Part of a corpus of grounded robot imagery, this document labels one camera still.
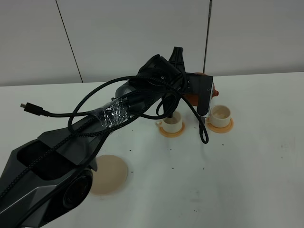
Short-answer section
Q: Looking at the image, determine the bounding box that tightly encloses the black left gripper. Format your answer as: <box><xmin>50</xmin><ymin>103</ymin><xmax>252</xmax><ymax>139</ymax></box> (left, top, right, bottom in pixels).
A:
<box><xmin>137</xmin><ymin>47</ymin><xmax>186</xmax><ymax>92</ymax></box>

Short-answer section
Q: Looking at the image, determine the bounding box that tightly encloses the brown clay teapot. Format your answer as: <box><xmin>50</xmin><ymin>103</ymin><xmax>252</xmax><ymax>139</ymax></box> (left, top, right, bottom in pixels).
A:
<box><xmin>182</xmin><ymin>72</ymin><xmax>219</xmax><ymax>107</ymax></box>

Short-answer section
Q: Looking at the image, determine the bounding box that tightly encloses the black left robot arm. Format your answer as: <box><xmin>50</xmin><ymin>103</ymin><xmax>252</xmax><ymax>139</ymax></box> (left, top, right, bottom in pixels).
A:
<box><xmin>0</xmin><ymin>47</ymin><xmax>185</xmax><ymax>228</ymax></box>

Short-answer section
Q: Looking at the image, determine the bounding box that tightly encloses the left white teacup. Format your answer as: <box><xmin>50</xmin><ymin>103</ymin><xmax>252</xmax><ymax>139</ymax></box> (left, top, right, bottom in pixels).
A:
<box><xmin>155</xmin><ymin>111</ymin><xmax>184</xmax><ymax>134</ymax></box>

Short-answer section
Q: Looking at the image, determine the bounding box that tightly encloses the white teacup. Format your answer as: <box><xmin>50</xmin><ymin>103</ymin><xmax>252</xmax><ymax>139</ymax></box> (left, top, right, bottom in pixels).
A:
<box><xmin>206</xmin><ymin>105</ymin><xmax>231</xmax><ymax>128</ymax></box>
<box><xmin>155</xmin><ymin>111</ymin><xmax>184</xmax><ymax>134</ymax></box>

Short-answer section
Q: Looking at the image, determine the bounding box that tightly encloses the right white teacup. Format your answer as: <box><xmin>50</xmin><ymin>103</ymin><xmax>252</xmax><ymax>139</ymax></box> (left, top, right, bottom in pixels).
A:
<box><xmin>206</xmin><ymin>105</ymin><xmax>231</xmax><ymax>128</ymax></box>

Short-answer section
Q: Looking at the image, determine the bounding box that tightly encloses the left orange cup coaster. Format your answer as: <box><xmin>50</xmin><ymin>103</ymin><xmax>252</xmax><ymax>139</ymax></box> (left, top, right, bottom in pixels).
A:
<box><xmin>155</xmin><ymin>121</ymin><xmax>185</xmax><ymax>138</ymax></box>

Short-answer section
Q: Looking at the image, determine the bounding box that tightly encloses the orange cup coaster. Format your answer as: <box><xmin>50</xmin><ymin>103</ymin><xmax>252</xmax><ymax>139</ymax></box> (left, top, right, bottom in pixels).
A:
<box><xmin>155</xmin><ymin>121</ymin><xmax>185</xmax><ymax>138</ymax></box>
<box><xmin>207</xmin><ymin>117</ymin><xmax>234</xmax><ymax>133</ymax></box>

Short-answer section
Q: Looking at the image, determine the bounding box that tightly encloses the right orange cup coaster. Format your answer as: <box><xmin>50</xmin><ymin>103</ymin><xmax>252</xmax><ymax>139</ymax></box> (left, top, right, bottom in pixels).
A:
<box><xmin>207</xmin><ymin>117</ymin><xmax>234</xmax><ymax>133</ymax></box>

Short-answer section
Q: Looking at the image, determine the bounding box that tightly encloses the large beige round coaster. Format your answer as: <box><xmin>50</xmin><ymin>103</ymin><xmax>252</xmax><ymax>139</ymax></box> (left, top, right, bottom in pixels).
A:
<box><xmin>90</xmin><ymin>155</ymin><xmax>128</xmax><ymax>195</ymax></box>

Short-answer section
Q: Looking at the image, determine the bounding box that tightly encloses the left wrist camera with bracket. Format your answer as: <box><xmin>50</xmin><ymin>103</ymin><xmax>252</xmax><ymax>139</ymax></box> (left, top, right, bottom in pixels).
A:
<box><xmin>183</xmin><ymin>73</ymin><xmax>213</xmax><ymax>116</ymax></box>

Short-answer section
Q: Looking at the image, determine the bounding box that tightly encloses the black braided cable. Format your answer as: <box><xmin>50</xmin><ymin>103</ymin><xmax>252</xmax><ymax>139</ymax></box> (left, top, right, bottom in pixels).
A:
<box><xmin>0</xmin><ymin>71</ymin><xmax>209</xmax><ymax>200</ymax></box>

